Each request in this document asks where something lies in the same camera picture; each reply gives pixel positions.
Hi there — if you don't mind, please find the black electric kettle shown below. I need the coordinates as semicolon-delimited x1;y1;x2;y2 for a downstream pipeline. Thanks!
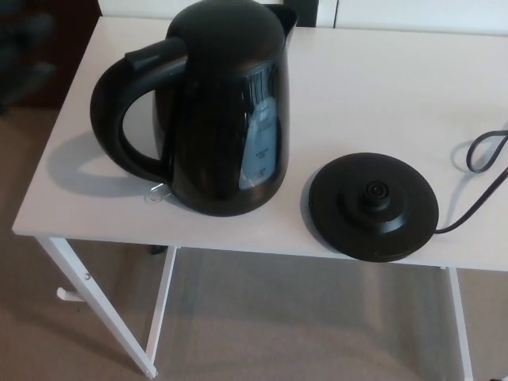
90;0;299;218

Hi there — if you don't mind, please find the black round kettle base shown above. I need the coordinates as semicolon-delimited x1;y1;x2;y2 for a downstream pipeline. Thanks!
308;152;440;264

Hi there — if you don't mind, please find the white metal table frame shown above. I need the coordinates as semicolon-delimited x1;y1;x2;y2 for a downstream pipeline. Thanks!
37;234;475;381

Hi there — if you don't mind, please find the black power cord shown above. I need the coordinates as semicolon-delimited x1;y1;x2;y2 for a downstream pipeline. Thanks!
433;129;508;235

